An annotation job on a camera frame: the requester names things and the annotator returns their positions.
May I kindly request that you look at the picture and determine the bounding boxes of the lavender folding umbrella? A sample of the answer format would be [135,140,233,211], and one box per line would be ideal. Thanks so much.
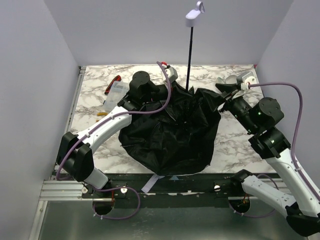
[118,0,222,193]

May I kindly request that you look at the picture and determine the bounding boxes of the beige umbrella case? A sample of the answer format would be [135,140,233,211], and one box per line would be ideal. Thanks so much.
[217,75,237,85]

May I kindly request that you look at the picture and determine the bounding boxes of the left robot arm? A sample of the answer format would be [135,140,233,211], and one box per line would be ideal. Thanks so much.
[56,69,177,181]

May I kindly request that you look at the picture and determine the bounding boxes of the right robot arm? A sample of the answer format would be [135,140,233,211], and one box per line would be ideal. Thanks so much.
[215,83,320,237]

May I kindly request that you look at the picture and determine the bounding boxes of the clear plastic screw box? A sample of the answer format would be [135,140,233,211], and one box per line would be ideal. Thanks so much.
[103,81,129,113]

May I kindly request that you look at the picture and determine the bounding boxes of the yellow black pliers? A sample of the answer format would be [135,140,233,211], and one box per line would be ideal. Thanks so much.
[96,112,108,116]

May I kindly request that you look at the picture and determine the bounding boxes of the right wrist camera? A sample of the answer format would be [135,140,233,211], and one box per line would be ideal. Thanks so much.
[236,71,256,91]

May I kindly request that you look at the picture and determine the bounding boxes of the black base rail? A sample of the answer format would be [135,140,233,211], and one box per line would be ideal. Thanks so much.
[82,170,250,209]

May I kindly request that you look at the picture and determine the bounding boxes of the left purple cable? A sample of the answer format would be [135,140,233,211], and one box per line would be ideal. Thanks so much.
[56,61,173,221]

